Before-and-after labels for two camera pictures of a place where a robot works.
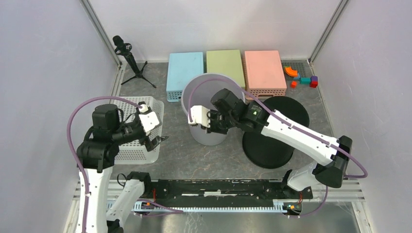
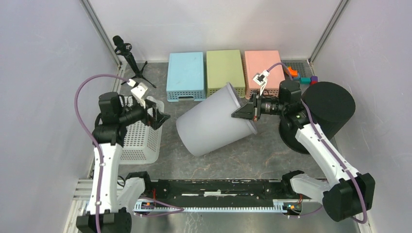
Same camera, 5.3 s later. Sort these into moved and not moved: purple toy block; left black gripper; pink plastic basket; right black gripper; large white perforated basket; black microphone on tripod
Moved: right black gripper; left black gripper
Not moved: large white perforated basket; purple toy block; black microphone on tripod; pink plastic basket
